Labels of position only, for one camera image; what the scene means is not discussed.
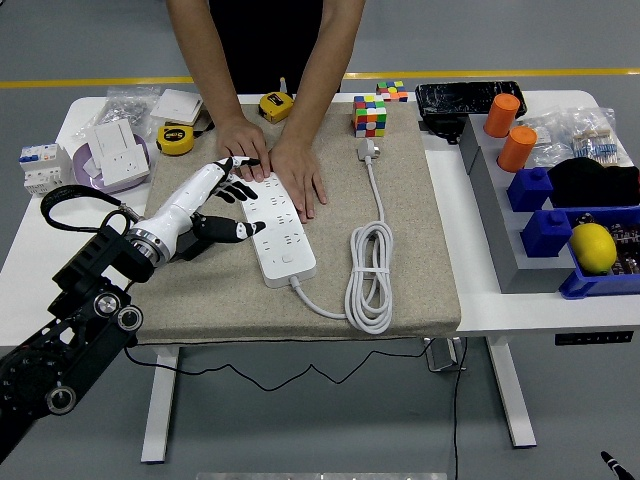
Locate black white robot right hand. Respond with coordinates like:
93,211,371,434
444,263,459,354
601,451,640,480

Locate person's right hand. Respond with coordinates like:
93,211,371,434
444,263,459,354
215,115,274,184

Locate person's left hand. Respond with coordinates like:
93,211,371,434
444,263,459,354
269,137,329,225

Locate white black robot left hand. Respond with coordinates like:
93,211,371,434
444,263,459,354
141,155,268,251

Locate white power strip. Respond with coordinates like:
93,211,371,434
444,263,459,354
239,172,319,290

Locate thin black adapter cord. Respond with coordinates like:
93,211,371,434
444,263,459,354
123,342,431,392

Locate square yellow tape measure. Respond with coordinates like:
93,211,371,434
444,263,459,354
258,91,294,124

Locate round yellow tape measure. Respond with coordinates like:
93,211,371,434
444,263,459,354
156,119,217,157

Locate large colourful puzzle cube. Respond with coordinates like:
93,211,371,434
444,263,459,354
352,94,389,139

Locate grey-brown mat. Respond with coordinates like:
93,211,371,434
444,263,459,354
134,102,462,346

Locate person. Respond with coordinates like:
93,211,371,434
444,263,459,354
207,0,344,96

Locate purple bowl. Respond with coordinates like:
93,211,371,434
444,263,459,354
72,133,160,195

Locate clear bag of screws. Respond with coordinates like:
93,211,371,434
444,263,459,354
72,85,162,141

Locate white table leg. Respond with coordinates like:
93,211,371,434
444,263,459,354
484,335,537,448
140,344,181,464

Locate small colourful puzzle cube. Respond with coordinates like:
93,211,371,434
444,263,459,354
375,80,409,104

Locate black table control panel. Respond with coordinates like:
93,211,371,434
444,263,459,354
553,330,635,346

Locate white circuit breaker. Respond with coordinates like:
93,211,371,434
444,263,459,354
18,143,71,197

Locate blue plastic bin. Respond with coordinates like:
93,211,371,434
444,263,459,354
558,204,640,301

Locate black tray in plastic wrap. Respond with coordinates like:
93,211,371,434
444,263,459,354
414,81,529,121

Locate orange cylinder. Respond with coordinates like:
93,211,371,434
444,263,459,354
482,93,522,139
496,125,539,174

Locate grey stepped box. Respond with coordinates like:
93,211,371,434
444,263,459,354
458,113,576,295

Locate circuit boards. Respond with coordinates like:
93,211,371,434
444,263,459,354
574,212,640,276

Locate yellow lemon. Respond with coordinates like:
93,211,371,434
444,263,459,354
568,222,619,275

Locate blue block with knob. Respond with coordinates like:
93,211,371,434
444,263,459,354
519,208,574,259
506,167,555,213

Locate clear plastic parts bag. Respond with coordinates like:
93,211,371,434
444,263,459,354
519,114,576,169

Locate black cloth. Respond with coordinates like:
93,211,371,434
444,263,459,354
547,157,640,209

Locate clear bag of resistors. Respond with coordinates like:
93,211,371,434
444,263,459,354
569,107,634,167

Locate white wall socket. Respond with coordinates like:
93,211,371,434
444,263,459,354
99,147,151,187

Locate white power cord with plug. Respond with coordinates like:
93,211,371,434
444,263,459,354
289,138,396,335

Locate white wall switch plate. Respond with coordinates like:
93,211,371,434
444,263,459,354
149,88,204,125

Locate white switch panel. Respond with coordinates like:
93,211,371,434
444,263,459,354
93,118,139,169

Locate black hanging cable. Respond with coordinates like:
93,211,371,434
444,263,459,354
452,337,469,480

